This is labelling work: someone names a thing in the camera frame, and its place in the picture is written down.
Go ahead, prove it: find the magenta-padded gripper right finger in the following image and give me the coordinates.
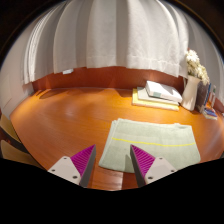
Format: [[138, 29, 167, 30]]
[[129, 144, 178, 188]]

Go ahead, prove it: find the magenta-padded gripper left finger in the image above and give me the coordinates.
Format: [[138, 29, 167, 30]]
[[47, 144, 98, 188]]

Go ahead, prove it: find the pale green towel yellow stripe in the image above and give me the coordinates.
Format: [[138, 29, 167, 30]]
[[98, 118, 202, 174]]

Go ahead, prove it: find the flat yellow book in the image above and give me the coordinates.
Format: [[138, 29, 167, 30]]
[[131, 87, 180, 112]]

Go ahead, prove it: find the thin grey book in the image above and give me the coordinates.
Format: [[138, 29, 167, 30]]
[[136, 86, 181, 107]]

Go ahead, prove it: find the white ceramic vase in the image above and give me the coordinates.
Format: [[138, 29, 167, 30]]
[[180, 74, 202, 112]]

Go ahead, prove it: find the dark standing book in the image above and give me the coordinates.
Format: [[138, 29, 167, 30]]
[[194, 81, 210, 114]]

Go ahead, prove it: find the blue standing book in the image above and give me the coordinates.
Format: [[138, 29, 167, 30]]
[[206, 83, 214, 111]]

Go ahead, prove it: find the white flower bouquet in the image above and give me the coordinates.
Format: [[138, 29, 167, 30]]
[[184, 49, 211, 86]]

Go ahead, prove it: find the white curtain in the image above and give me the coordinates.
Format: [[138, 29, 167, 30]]
[[21, 0, 224, 98]]

